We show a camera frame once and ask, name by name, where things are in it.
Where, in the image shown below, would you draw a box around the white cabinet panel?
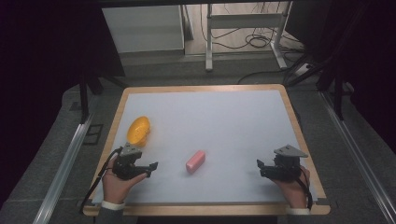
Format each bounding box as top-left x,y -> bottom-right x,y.
102,4 -> 186,54

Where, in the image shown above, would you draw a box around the orange yellow fruit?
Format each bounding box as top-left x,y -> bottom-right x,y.
126,116 -> 152,148

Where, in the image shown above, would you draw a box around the person's left hand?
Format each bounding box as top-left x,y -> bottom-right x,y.
102,166 -> 149,205

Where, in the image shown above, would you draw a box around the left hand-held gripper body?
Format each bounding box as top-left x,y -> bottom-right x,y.
111,142 -> 148,181

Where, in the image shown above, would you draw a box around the aluminium floor rail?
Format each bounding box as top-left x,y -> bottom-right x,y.
319,91 -> 396,224
32,112 -> 95,224

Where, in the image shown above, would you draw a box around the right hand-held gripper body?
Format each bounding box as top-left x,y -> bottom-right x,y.
270,144 -> 309,183

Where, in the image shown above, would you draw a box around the dark curtain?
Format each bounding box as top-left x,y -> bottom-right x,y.
311,0 -> 396,155
0,0 -> 125,209

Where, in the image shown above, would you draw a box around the black floor cables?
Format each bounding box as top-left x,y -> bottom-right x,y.
199,2 -> 307,54

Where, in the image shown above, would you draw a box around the white power strip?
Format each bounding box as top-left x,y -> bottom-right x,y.
293,63 -> 314,77

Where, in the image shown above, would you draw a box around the pink soap bar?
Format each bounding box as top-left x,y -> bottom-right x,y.
185,149 -> 206,175

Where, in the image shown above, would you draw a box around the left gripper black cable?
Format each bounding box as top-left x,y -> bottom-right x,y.
78,147 -> 124,215

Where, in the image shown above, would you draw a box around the white metal desk frame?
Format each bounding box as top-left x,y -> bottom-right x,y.
205,2 -> 293,73

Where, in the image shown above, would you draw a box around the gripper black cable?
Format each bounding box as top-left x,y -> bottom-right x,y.
78,147 -> 124,215
298,166 -> 314,210

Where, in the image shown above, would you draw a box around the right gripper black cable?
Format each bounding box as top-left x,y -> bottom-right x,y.
298,166 -> 314,210

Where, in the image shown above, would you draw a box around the black metal stand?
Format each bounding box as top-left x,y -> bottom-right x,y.
317,59 -> 356,121
78,73 -> 106,124

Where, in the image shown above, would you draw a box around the person's right hand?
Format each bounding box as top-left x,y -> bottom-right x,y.
269,165 -> 312,209

